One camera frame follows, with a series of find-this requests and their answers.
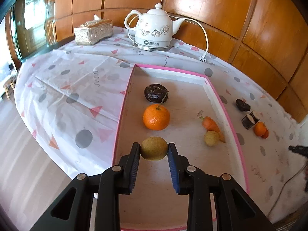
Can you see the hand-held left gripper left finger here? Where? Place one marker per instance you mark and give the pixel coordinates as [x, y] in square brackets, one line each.
[136, 163]

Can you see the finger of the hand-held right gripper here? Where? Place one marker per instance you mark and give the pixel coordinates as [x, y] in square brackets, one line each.
[299, 149]

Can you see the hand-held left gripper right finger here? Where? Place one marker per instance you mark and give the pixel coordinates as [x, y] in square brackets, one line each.
[172, 168]

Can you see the brown-green kiwi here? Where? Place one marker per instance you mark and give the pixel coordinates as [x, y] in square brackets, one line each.
[154, 148]

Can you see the orange without stem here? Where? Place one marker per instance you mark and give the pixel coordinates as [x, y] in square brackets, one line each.
[259, 128]

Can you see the orange with long stem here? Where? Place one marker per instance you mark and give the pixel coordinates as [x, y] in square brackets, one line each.
[156, 118]

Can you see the small carrot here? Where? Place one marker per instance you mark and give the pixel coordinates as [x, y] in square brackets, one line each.
[211, 124]

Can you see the dark purple passion fruit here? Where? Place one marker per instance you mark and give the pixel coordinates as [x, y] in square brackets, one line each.
[241, 105]
[155, 92]

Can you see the pink shallow cardboard box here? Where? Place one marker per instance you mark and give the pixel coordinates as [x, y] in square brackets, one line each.
[187, 96]

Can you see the white patterned tablecloth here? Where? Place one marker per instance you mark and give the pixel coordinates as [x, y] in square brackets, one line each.
[72, 81]

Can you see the silver kettle base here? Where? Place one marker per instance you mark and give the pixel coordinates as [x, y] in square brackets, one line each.
[151, 48]

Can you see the white floral ceramic kettle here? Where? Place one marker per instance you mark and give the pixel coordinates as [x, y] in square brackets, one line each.
[154, 28]

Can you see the ornate silver tissue box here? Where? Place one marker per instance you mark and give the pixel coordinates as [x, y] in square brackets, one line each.
[93, 32]

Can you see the small wooden stool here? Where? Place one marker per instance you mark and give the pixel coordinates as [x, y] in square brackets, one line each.
[9, 86]

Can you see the wooden door with glass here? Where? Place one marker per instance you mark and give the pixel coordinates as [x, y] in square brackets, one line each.
[33, 16]

